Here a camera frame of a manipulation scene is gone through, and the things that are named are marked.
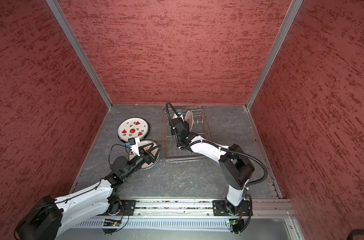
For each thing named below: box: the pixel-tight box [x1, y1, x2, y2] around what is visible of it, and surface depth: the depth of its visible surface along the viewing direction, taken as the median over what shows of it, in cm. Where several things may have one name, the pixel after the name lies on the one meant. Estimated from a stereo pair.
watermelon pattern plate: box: [118, 117, 150, 142], surface depth 105 cm
